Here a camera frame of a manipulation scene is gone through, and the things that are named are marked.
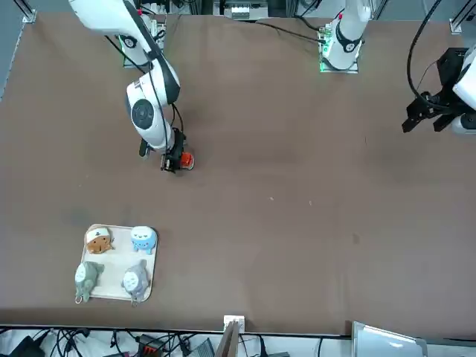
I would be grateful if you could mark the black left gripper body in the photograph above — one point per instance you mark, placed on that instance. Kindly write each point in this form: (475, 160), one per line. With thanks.
(450, 70)

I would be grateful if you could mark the blue round plush toy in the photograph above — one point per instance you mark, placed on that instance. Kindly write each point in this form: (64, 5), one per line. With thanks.
(143, 241)

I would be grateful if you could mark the brown plush toy white hat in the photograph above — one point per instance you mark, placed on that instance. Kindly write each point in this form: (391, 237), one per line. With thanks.
(98, 243)

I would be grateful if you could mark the grey-green plush toy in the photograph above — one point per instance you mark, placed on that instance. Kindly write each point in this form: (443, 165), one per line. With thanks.
(87, 279)

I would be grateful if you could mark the black power adapter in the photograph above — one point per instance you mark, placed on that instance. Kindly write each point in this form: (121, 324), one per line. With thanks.
(24, 347)

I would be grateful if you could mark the black orange power plug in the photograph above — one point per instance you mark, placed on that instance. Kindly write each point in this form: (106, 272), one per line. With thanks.
(148, 349)

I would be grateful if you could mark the orange-and-blue toy bus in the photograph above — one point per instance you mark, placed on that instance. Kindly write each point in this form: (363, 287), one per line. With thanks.
(187, 160)

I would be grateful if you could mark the grey power adapter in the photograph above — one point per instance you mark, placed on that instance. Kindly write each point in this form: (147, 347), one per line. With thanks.
(204, 349)

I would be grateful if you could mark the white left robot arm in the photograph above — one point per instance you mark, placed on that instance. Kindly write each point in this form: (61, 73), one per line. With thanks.
(347, 33)

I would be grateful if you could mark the beige plastic tray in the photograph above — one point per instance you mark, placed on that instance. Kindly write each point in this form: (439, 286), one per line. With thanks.
(113, 271)

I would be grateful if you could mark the grey plush toy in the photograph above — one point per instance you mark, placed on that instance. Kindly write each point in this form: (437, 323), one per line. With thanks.
(135, 279)

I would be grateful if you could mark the grey metal box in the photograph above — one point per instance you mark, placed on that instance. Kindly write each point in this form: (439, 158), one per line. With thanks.
(386, 342)

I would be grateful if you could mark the aluminium camera post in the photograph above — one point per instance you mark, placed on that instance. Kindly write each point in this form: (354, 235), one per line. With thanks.
(228, 342)

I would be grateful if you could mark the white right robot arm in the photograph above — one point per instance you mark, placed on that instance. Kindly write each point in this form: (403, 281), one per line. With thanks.
(111, 18)

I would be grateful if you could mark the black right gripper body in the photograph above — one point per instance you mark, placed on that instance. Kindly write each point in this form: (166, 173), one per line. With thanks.
(177, 139)

